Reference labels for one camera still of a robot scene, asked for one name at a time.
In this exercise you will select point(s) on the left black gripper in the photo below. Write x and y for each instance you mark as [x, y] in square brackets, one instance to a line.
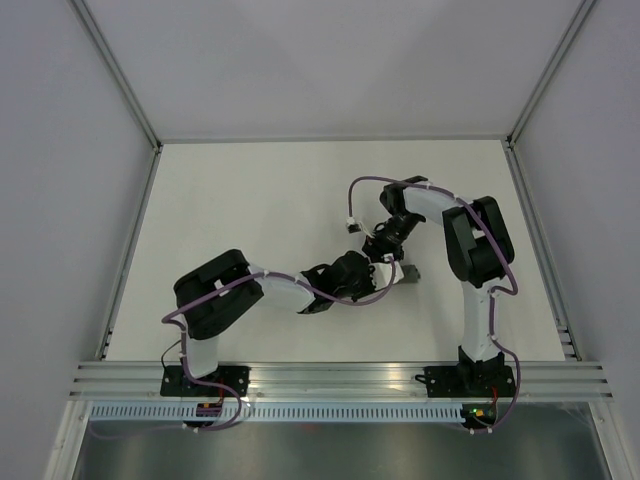
[369, 288]

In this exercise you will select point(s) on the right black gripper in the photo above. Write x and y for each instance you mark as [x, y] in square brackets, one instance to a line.
[374, 248]

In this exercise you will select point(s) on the grey cloth napkin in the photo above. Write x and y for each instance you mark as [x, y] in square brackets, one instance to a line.
[410, 275]

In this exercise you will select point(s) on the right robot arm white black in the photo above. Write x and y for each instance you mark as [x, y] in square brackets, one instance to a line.
[479, 252]

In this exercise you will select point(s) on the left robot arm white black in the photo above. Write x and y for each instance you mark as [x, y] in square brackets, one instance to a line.
[211, 298]

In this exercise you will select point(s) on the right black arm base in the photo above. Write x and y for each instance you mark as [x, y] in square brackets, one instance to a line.
[455, 382]

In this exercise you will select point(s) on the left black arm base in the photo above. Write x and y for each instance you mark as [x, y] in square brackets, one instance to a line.
[225, 381]

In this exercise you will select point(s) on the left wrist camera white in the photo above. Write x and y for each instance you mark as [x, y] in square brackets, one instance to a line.
[386, 272]

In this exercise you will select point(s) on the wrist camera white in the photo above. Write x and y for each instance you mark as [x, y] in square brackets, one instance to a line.
[386, 272]
[354, 226]

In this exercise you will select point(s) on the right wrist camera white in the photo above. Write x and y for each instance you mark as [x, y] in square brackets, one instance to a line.
[354, 226]

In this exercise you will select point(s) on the right aluminium frame post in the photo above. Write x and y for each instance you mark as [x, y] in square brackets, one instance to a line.
[568, 38]

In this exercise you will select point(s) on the aluminium frame post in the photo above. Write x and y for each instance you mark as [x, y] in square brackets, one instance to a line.
[97, 38]
[568, 38]

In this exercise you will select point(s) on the aluminium front rail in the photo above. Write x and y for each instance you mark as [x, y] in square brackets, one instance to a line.
[541, 382]

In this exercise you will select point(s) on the white slotted cable duct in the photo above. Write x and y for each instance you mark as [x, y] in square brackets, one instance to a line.
[281, 412]

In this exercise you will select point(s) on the left aluminium frame post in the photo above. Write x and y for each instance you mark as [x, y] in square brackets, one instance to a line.
[97, 38]

